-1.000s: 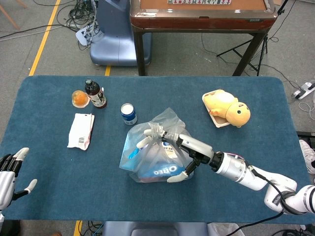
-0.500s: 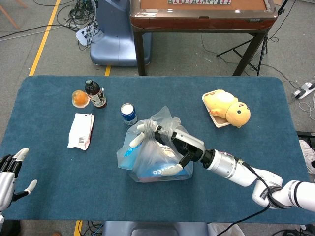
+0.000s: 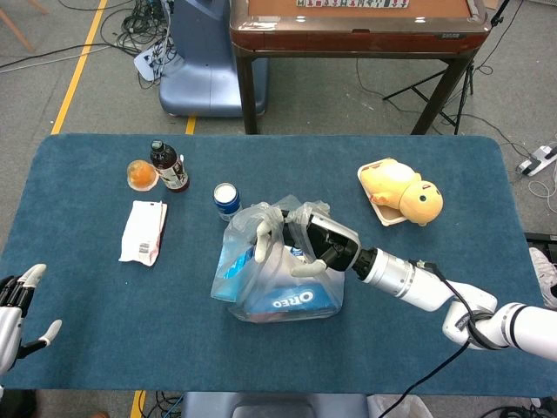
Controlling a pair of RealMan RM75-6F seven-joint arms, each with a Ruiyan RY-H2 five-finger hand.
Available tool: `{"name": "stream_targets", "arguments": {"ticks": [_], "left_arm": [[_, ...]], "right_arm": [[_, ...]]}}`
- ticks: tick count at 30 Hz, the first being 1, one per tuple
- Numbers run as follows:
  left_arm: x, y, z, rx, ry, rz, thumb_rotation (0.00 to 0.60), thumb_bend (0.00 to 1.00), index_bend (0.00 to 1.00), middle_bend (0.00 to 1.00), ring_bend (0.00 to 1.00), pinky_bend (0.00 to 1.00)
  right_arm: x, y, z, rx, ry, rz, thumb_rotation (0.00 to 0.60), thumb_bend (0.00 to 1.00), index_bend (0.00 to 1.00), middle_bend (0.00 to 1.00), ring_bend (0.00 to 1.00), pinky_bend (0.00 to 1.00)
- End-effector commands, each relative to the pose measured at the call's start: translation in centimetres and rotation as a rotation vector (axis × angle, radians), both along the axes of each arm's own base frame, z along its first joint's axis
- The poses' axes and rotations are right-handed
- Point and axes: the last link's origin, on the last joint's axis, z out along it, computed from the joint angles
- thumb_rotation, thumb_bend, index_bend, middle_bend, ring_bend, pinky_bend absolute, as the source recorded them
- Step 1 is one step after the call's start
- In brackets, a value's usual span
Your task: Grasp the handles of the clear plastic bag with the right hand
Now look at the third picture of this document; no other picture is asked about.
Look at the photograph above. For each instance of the orange fruit jelly cup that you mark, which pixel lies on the orange fruit jelly cup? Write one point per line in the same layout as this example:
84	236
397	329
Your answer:
141	175

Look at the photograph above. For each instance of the plain blue carton box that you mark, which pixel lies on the plain blue carton box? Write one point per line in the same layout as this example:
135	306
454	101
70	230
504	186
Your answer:
237	265

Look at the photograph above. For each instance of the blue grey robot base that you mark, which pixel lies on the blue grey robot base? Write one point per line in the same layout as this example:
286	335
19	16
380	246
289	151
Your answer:
204	65

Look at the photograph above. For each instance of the blue Oreo cookie box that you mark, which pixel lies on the blue Oreo cookie box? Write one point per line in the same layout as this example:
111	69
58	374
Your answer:
291	300

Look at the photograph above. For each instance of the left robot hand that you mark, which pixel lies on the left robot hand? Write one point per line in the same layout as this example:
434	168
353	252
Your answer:
8	331

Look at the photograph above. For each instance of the yellow plush duck toy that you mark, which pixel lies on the yellow plush duck toy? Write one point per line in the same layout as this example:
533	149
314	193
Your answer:
418	200

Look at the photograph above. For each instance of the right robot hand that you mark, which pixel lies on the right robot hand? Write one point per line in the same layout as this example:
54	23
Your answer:
330	239

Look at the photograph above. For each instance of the dark tea bottle black cap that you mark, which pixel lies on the dark tea bottle black cap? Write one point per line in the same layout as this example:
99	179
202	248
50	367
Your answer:
169	167

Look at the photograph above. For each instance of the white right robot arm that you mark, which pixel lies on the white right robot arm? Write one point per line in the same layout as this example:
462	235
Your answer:
391	274

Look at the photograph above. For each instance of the transparent plastic bag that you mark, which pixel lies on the transparent plastic bag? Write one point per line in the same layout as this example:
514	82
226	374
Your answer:
243	278

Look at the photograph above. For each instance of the black tripod stand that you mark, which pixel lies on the black tripod stand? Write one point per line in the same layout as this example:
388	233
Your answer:
448	115

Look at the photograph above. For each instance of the brown mahjong table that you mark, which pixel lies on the brown mahjong table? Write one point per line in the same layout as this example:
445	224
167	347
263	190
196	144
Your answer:
348	26

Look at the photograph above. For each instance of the white power strip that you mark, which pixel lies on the white power strip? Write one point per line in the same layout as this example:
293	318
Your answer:
148	63
537	160

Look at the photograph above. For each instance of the blue white drink can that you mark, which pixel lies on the blue white drink can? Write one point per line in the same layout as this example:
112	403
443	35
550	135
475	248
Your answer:
226	196

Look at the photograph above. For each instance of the grey blue robot torso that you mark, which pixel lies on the grey blue robot torso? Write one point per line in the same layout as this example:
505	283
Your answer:
270	405

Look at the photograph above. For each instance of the white pink snack packet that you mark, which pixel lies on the white pink snack packet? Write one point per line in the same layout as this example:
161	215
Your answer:
141	231

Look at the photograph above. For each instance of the blue table cloth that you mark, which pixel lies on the blue table cloth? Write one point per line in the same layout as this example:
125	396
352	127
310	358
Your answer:
109	305

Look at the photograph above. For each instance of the white sneaker shoe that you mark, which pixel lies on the white sneaker shoe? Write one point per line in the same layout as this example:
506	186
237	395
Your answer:
544	274

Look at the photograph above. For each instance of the beige foam tray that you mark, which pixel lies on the beige foam tray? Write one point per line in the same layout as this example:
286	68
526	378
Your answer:
387	215

